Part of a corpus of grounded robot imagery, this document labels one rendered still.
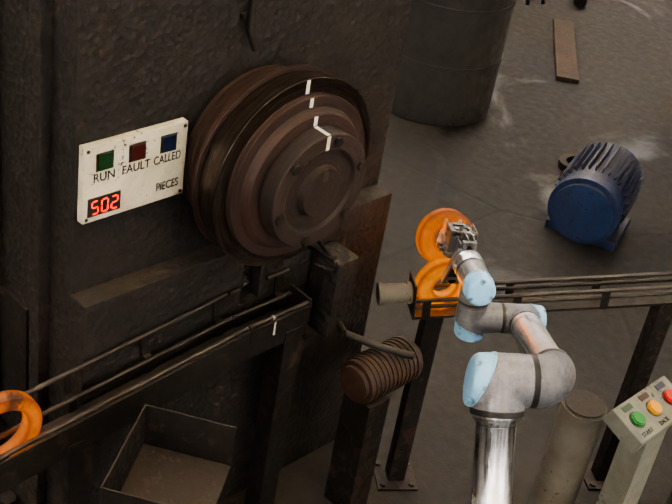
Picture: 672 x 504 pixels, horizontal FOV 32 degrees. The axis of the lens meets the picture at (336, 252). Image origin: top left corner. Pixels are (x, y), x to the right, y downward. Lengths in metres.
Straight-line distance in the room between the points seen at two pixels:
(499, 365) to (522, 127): 3.29
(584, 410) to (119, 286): 1.25
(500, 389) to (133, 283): 0.84
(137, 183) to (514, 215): 2.66
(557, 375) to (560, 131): 3.32
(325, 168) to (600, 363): 1.90
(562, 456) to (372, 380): 0.55
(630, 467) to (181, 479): 1.19
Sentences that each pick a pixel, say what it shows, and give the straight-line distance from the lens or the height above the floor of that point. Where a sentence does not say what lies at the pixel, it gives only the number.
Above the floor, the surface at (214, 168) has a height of 1.18.
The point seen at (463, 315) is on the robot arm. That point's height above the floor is 0.79.
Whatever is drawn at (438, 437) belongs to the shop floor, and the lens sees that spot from 3.67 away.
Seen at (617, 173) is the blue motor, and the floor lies 0.31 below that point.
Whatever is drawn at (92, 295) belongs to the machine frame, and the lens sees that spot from 2.58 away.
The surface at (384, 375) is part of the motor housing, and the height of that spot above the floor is 0.51.
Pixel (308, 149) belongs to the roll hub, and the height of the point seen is 1.24.
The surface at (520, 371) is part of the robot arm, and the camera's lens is 2.46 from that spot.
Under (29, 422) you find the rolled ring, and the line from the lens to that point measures 2.53.
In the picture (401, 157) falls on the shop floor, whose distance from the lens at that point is 5.15.
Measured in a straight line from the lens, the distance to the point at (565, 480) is 3.21.
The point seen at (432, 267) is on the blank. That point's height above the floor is 0.77.
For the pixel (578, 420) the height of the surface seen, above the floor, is 0.51.
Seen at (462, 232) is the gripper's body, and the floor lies 0.90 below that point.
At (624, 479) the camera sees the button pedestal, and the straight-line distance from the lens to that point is 3.14.
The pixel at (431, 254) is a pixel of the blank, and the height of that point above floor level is 0.77.
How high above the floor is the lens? 2.39
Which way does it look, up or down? 33 degrees down
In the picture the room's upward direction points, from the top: 10 degrees clockwise
